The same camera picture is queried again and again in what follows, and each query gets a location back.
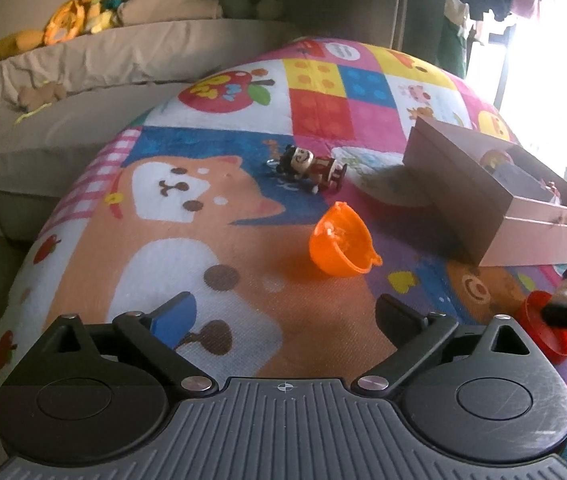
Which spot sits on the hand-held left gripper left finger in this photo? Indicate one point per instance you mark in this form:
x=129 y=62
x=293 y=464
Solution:
x=176 y=320

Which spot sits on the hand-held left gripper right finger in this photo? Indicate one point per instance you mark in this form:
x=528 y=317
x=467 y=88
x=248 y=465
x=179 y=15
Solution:
x=398 y=317

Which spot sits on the red plastic toy cup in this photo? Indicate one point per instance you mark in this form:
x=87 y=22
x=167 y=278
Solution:
x=538 y=322

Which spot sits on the orange plastic toy bowl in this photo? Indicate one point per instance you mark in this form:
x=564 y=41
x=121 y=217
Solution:
x=338 y=255

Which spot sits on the pink cardboard box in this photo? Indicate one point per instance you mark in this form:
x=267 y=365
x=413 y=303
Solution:
x=463 y=195

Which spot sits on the colourful cartoon play mat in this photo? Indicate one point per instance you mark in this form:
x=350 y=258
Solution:
x=188 y=240

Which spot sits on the small black-hatted figurine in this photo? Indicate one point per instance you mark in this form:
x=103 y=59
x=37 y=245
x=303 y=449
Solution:
x=308 y=162

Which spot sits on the beige covered sofa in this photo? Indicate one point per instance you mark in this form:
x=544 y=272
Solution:
x=88 y=70

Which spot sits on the green hanging garment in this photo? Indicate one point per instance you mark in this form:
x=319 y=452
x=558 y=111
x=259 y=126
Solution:
x=452 y=35

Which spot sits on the beige cushion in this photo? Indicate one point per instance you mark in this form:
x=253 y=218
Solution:
x=173 y=7

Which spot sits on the dark curtain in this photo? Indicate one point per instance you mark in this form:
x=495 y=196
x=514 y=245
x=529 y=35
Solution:
x=418 y=5

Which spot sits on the yellow pillow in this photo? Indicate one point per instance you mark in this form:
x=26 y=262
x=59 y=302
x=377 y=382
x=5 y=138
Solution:
x=13 y=44

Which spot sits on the yellow duck plush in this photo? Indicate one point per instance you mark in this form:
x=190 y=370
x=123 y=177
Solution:
x=94 y=10

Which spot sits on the white bear plush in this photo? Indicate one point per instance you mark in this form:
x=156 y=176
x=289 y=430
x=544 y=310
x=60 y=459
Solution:
x=271 y=2

